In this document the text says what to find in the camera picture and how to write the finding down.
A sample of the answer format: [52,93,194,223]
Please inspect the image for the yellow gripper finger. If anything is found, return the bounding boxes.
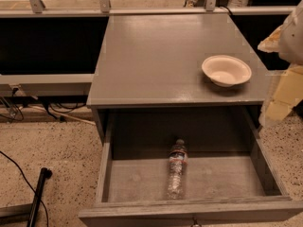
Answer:
[258,26,281,53]
[258,64,303,127]

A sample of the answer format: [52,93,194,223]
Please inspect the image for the clear plastic water bottle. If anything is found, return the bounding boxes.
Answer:
[167,139,187,200]

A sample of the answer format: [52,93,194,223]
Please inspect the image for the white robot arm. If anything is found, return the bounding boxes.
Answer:
[258,1,303,127]

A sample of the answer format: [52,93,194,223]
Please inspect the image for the grey open top drawer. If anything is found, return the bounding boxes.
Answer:
[80,106,303,227]

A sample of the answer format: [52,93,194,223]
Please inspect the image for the white paper bowl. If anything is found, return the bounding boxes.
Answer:
[201,55,252,87]

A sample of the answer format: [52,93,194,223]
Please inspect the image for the grey wooden cabinet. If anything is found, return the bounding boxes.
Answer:
[87,13,276,135]

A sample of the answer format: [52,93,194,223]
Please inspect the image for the grey low shelf beam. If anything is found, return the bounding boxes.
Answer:
[0,74,93,96]

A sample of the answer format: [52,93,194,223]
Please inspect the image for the black metal stand leg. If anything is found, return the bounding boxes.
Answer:
[0,167,53,227]

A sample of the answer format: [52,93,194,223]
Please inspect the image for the grey metal railing frame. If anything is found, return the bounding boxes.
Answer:
[0,0,302,18]

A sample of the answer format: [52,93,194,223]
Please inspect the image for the tangled cables under shelf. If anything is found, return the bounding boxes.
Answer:
[0,87,88,124]

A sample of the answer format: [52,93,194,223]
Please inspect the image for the black floor cable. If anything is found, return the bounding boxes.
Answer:
[0,150,50,227]

